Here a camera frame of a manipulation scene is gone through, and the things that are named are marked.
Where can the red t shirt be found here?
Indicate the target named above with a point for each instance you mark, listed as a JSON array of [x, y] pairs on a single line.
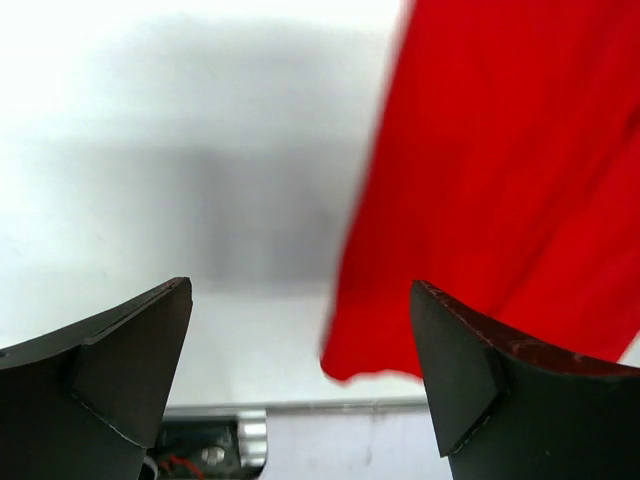
[[505, 172]]

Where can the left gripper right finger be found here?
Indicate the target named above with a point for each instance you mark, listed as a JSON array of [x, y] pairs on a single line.
[[506, 405]]

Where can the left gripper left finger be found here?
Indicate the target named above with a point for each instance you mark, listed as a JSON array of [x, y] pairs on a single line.
[[86, 401]]

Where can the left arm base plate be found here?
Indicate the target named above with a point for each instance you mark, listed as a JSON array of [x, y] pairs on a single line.
[[208, 443]]

